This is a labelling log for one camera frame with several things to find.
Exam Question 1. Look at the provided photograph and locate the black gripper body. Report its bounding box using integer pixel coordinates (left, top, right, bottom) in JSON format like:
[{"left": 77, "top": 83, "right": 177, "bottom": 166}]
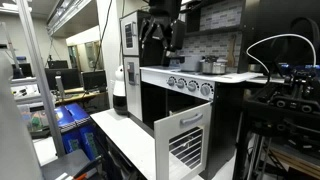
[{"left": 148, "top": 0, "right": 183, "bottom": 21}]

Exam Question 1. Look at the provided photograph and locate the grey pot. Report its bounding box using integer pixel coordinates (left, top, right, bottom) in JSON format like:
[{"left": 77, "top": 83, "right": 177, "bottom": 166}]
[{"left": 179, "top": 54, "right": 203, "bottom": 73}]

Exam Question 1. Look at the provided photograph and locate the silver metal pot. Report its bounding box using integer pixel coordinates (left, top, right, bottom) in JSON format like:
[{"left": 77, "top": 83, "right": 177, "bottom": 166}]
[{"left": 199, "top": 58, "right": 228, "bottom": 75}]

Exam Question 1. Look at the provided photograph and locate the white chalkboard fridge door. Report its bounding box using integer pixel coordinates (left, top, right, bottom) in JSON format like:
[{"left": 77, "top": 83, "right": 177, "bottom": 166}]
[{"left": 119, "top": 10, "right": 141, "bottom": 57}]

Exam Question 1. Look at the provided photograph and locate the grey stove knob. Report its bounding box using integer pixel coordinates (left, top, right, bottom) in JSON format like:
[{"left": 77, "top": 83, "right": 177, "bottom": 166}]
[
  {"left": 199, "top": 82, "right": 214, "bottom": 98},
  {"left": 166, "top": 76, "right": 178, "bottom": 87},
  {"left": 175, "top": 77, "right": 188, "bottom": 89},
  {"left": 186, "top": 80, "right": 200, "bottom": 93}
]

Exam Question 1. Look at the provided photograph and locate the white black bottle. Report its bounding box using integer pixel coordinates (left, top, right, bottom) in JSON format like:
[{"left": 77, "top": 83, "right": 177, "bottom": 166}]
[{"left": 112, "top": 65, "right": 129, "bottom": 116}]

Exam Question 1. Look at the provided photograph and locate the white dispenser fridge door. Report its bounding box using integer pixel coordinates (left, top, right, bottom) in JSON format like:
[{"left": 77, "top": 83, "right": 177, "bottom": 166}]
[{"left": 123, "top": 56, "right": 144, "bottom": 122}]

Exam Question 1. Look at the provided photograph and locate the black computer monitor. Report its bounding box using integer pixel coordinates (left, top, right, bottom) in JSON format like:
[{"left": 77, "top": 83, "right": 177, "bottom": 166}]
[
  {"left": 81, "top": 69, "right": 108, "bottom": 93},
  {"left": 11, "top": 63, "right": 34, "bottom": 79},
  {"left": 44, "top": 68, "right": 82, "bottom": 91},
  {"left": 47, "top": 59, "right": 69, "bottom": 70}
]

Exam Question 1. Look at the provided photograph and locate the brown wooden spatula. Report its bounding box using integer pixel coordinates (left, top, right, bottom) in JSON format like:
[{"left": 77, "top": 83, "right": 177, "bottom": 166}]
[{"left": 227, "top": 33, "right": 238, "bottom": 68}]

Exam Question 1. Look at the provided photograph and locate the wooden desk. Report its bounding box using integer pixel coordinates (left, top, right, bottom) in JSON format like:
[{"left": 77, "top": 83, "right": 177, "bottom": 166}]
[{"left": 54, "top": 87, "right": 108, "bottom": 107}]

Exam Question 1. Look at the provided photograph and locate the white oven door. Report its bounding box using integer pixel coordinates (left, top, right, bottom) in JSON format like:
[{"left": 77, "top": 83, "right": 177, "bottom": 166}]
[{"left": 153, "top": 101, "right": 213, "bottom": 180}]

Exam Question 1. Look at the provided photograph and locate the white black toy kitchen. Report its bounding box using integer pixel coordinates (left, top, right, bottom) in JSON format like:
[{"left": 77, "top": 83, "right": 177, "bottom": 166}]
[{"left": 119, "top": 0, "right": 256, "bottom": 180}]

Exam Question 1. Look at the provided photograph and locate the large black panel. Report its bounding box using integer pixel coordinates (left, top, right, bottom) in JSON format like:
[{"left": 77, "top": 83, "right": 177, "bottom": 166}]
[{"left": 237, "top": 0, "right": 320, "bottom": 74}]

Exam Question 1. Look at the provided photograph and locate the blue cardboard box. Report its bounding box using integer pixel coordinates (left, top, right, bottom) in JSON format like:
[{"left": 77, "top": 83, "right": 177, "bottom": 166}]
[
  {"left": 53, "top": 105, "right": 83, "bottom": 155},
  {"left": 64, "top": 102, "right": 101, "bottom": 162}
]

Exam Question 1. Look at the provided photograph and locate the box of green parts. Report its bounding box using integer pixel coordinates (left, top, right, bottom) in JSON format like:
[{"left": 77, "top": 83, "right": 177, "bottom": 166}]
[{"left": 16, "top": 103, "right": 52, "bottom": 139}]

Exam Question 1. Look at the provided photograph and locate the grey metal plate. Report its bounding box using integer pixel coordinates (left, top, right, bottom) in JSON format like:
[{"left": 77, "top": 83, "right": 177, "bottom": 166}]
[{"left": 40, "top": 148, "right": 103, "bottom": 180}]

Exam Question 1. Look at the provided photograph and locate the black hanging cable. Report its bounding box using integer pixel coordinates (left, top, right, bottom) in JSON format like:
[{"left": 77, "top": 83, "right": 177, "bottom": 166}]
[{"left": 93, "top": 0, "right": 114, "bottom": 72}]

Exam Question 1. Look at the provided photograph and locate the white cable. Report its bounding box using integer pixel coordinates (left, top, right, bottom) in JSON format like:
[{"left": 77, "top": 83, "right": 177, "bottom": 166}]
[{"left": 245, "top": 33, "right": 318, "bottom": 75}]

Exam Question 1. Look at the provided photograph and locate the thin aluminium frame post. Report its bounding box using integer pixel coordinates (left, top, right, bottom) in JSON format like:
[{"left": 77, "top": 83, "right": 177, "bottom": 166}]
[{"left": 0, "top": 21, "right": 22, "bottom": 78}]

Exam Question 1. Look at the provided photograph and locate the black metal frame cart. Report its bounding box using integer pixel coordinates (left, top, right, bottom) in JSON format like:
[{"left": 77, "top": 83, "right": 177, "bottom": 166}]
[{"left": 241, "top": 63, "right": 320, "bottom": 180}]

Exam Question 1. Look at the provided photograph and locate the orange handled tool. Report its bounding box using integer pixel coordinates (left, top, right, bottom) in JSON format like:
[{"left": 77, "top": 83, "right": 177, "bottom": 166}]
[{"left": 71, "top": 155, "right": 104, "bottom": 180}]

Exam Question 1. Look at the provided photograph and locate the grey metal frame beam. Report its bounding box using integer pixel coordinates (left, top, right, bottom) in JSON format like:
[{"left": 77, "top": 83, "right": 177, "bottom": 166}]
[{"left": 0, "top": 49, "right": 44, "bottom": 180}]

